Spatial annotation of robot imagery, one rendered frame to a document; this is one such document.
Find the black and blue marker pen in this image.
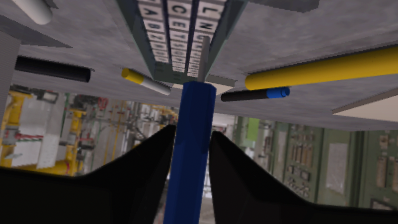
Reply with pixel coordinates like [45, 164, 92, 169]
[221, 86, 290, 102]

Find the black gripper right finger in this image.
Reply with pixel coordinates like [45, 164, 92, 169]
[209, 131, 398, 224]

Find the blue stylus with grey tip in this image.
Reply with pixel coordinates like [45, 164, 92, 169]
[163, 36, 217, 224]

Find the grey metallic cylinder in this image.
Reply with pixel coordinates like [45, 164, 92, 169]
[121, 68, 171, 95]
[13, 0, 53, 25]

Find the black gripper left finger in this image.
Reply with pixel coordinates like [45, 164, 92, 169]
[0, 124, 176, 224]

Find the black cylinder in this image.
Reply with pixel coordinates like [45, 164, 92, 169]
[15, 56, 91, 83]

